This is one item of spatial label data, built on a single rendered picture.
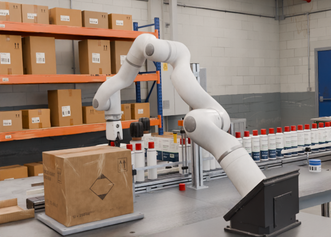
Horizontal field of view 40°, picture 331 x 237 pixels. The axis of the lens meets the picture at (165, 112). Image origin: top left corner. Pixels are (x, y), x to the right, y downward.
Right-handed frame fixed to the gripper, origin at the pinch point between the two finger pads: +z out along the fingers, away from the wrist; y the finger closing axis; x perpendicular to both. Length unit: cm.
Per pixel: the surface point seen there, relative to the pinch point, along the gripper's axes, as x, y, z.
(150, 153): -20.9, -1.9, 4.0
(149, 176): -20.3, -1.0, 16.6
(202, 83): -46, -17, -33
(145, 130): -54, 57, -3
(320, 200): -85, -61, 30
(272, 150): -115, -2, 12
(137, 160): -12.3, -1.7, 7.0
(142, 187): -12.5, -5.3, 20.6
